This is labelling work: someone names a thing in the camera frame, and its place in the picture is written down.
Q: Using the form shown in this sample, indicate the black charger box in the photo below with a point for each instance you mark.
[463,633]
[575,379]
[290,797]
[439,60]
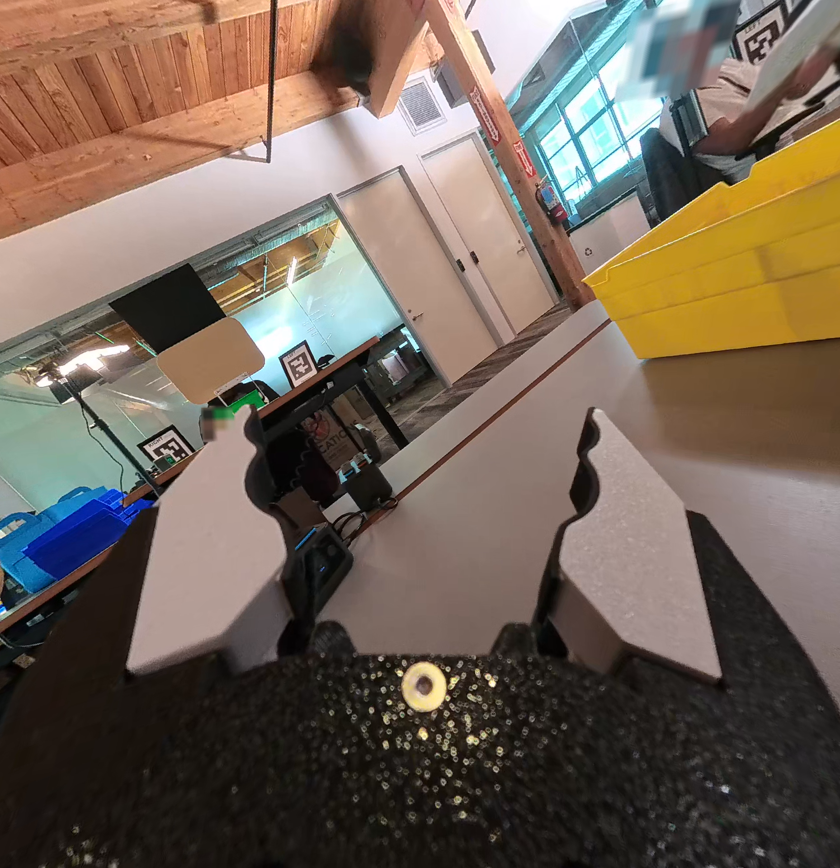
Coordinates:
[369,485]

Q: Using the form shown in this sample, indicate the yellow plastic bin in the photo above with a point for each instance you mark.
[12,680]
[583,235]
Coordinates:
[745,319]
[732,237]

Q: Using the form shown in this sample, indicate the black flat panel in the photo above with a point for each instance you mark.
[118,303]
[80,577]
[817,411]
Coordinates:
[166,308]

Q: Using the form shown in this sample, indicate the red arrow sign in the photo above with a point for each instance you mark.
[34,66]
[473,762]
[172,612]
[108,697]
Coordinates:
[486,115]
[525,159]

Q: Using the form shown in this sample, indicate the printed marker tag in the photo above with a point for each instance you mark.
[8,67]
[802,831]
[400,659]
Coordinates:
[766,34]

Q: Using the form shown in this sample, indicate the white recycling bin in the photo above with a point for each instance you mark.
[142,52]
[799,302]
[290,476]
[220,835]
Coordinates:
[603,244]

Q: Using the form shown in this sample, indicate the wooden post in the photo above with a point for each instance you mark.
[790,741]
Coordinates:
[549,251]

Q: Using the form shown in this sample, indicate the studio light on stand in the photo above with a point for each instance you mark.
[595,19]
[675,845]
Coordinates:
[77,380]

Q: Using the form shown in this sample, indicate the black charging case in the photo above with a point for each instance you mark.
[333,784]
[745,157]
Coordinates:
[325,563]

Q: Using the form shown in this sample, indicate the black metal rod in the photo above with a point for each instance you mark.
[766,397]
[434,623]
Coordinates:
[272,68]

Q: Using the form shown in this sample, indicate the red fire extinguisher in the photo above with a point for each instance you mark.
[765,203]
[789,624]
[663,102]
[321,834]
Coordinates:
[554,203]

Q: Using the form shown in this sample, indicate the wall air vent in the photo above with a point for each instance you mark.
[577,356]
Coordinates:
[420,105]

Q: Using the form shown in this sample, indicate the blue plastic tote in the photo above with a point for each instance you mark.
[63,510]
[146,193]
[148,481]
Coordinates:
[13,549]

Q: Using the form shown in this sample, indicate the printed cardboard box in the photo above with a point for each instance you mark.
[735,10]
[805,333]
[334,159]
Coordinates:
[335,441]

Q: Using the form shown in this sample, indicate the white door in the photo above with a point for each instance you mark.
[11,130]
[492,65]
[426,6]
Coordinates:
[494,217]
[427,271]

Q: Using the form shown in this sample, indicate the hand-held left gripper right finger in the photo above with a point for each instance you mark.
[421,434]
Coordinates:
[637,569]

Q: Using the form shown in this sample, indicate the stack of blue bins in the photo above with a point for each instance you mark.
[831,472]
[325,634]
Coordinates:
[88,529]

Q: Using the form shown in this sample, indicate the printed marker sign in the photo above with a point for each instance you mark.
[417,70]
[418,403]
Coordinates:
[168,447]
[299,366]

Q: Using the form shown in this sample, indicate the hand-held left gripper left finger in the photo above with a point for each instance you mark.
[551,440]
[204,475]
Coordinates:
[210,563]

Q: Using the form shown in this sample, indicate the black utility cart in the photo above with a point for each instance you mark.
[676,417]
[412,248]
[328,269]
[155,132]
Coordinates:
[399,373]

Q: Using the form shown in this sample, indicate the black wall speaker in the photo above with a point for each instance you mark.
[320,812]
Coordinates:
[454,81]

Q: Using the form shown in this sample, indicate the beige rounded board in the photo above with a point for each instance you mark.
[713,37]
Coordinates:
[210,359]

